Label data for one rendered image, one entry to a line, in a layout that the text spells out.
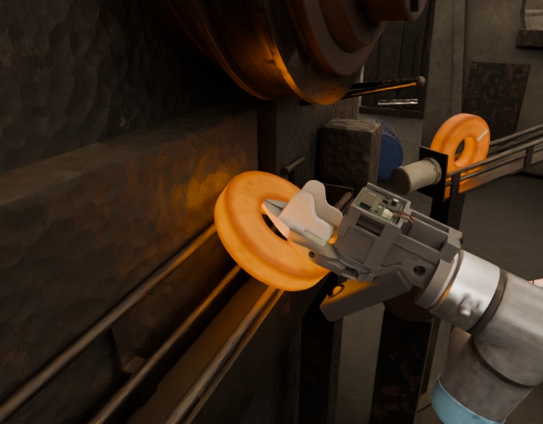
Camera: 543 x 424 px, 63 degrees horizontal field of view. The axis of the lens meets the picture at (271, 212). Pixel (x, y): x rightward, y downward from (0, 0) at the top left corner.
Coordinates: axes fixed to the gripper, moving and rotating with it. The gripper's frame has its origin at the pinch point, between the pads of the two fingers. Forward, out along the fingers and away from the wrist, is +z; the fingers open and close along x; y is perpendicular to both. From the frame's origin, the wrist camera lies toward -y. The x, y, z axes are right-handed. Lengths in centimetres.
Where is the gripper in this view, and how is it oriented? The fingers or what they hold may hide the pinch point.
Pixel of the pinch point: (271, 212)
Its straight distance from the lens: 52.5
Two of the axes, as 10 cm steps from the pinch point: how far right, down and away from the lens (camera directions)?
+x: -4.1, 3.8, -8.3
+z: -8.7, -4.4, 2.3
